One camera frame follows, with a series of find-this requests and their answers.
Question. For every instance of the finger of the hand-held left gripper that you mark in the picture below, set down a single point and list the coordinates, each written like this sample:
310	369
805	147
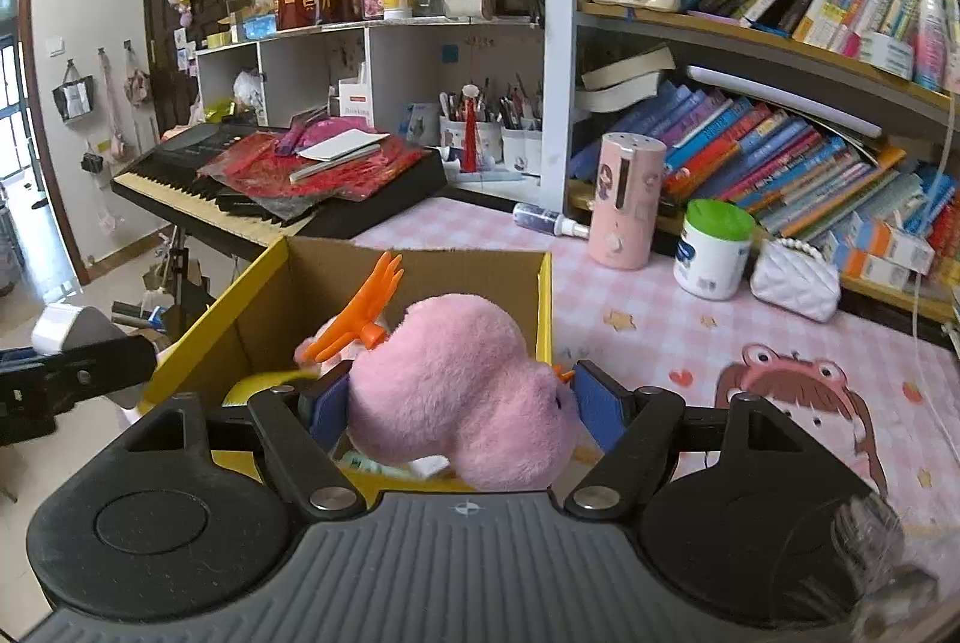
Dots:
105	369

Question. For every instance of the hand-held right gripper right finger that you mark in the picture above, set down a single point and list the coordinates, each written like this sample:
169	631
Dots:
600	399

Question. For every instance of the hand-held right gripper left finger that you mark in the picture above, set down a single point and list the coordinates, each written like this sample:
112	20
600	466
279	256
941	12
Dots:
330	403

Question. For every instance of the white cube charger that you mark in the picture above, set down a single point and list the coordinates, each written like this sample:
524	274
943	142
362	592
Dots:
67	328

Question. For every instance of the large pink plush pig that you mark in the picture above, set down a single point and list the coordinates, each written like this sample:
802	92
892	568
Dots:
307	349

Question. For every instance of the gold tape roll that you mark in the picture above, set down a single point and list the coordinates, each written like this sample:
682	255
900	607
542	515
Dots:
255	384

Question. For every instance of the small pink plush toy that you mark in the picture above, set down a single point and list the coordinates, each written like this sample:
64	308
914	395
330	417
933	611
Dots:
450	373

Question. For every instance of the yellow cardboard box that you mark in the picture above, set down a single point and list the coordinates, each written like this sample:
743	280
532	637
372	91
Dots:
480	283

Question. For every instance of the pink checked printed tablecloth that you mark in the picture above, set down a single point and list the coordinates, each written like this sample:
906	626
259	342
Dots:
637	328

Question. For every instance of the metal keyboard stand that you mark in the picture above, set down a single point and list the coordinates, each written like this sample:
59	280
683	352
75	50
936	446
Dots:
180	283

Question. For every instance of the white jar green lid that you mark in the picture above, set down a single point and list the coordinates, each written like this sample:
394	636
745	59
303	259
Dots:
709	260

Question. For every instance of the clear spray bottle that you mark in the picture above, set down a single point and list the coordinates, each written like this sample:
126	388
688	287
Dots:
540	217

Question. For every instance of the pink humidifier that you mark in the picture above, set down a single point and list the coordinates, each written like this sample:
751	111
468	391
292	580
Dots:
626	200

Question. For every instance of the white quilted purse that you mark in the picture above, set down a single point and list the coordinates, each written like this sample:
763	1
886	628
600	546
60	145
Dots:
795	287

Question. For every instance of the black electronic keyboard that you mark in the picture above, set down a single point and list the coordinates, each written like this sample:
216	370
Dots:
187	152

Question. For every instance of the white notebook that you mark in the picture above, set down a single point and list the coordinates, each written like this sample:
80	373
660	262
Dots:
341	147

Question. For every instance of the white pen cup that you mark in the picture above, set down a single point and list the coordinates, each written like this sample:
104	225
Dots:
454	141
521	152

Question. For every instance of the grey hanging tote bag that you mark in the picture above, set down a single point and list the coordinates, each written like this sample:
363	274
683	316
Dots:
73	99

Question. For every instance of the row of colourful books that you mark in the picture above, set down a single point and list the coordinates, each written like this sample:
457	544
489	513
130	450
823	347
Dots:
750	156

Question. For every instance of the pink hanging bag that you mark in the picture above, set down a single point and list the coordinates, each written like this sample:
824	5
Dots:
139	84

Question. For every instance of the small blue card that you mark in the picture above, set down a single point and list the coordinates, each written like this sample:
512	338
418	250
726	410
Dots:
421	124

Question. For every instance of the red tassel ornament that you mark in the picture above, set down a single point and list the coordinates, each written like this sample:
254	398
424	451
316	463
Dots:
470	133

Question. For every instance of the white box red label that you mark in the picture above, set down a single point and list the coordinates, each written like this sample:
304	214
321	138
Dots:
354	103

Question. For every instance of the orange and white small box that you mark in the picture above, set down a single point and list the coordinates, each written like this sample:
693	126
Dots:
874	274
896	245

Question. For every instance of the thick beige paperback book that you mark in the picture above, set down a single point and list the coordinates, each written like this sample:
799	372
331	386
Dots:
619	97
630	66

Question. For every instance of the white wooden bookshelf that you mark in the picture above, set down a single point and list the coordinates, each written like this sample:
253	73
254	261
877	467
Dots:
559	88

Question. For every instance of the white cube shelf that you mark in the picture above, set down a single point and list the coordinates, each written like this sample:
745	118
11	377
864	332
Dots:
420	73

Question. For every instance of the white rolled tube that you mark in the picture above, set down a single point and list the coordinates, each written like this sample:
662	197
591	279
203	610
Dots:
780	99

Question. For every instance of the red boxed book set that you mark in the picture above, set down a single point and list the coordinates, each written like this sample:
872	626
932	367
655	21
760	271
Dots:
949	223

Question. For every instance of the pink blue spray bottle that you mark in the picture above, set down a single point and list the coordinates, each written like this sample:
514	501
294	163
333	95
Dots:
932	36

